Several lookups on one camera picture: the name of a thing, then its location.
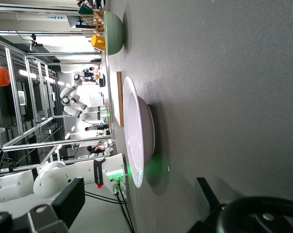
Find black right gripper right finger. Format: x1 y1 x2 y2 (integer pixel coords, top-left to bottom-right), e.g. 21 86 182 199
196 177 221 215

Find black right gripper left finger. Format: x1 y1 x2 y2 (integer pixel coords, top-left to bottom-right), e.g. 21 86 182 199
52 177 86 229

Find white round plate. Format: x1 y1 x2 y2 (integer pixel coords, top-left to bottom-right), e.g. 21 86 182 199
122 76 155 189

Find seated person in black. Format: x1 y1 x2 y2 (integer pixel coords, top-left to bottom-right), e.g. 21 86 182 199
86 142 105 155

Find person in plaid shirt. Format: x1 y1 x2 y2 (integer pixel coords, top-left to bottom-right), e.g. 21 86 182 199
85 122 108 132

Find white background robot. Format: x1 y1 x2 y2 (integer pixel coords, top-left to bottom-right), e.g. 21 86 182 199
59 72 108 122

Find wooden cutting board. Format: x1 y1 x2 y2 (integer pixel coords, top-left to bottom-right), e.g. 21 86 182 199
116 71 125 128

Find distant standing person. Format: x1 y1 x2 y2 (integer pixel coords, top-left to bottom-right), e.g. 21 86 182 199
82 65 101 82

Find yellow cup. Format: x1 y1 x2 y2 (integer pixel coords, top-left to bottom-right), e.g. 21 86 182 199
90 34 106 52

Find pale green bowl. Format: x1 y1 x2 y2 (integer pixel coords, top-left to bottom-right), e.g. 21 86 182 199
103 10 126 56

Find wooden peg drying rack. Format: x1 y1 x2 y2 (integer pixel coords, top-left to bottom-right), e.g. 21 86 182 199
80 10 105 37

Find green container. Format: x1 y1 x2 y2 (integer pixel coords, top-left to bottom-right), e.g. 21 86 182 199
77 2 95 15

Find black left arm base cables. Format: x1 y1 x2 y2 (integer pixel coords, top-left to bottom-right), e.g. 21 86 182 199
84 177 136 233

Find aluminium frame structure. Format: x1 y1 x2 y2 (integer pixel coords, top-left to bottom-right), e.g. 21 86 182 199
0 36 115 151

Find black frame-mounted camera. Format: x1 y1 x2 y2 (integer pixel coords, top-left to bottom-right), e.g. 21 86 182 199
29 33 38 52

